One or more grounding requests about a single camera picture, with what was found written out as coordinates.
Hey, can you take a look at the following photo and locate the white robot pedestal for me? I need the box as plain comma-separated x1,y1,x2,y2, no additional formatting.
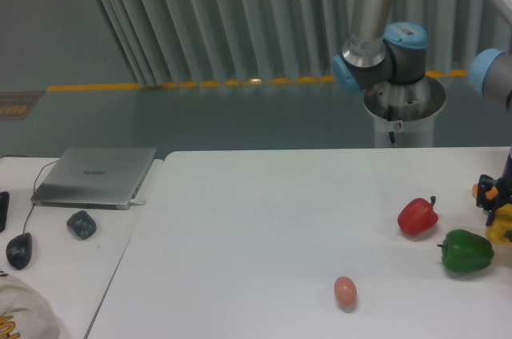
363,76,446,148

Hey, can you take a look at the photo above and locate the black pedestal cable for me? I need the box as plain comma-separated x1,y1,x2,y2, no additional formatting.
386,104,399,150

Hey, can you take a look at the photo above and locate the brown egg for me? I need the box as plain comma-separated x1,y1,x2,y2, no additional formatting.
334,276,357,307

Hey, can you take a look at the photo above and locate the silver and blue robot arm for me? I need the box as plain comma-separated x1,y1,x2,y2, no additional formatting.
332,0,511,228

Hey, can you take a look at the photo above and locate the person in white shirt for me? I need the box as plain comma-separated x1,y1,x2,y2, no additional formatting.
1,270,60,338

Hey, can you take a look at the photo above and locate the yellow bell pepper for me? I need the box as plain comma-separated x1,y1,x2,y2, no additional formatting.
486,204,511,245

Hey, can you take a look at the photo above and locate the white laptop cable plug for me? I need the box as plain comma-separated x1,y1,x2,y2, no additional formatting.
130,199,146,206

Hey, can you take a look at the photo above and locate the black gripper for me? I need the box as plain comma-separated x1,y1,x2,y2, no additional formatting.
476,150,511,227

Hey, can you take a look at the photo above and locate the green bell pepper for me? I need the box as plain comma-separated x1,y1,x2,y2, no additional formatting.
437,229,494,273

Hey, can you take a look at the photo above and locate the black computer mouse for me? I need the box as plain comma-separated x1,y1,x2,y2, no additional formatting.
6,233,33,270

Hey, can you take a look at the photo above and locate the orange bread loaf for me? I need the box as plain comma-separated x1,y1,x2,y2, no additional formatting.
471,183,478,198

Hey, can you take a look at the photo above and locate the black phone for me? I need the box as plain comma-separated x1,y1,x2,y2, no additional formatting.
0,191,10,233

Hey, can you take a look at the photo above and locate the black mouse cable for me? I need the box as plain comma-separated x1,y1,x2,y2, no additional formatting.
22,159,59,235

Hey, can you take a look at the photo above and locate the red bell pepper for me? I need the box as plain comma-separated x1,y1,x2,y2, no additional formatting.
397,196,438,236

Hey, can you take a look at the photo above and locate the silver closed laptop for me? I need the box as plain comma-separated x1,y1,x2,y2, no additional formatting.
31,147,157,210

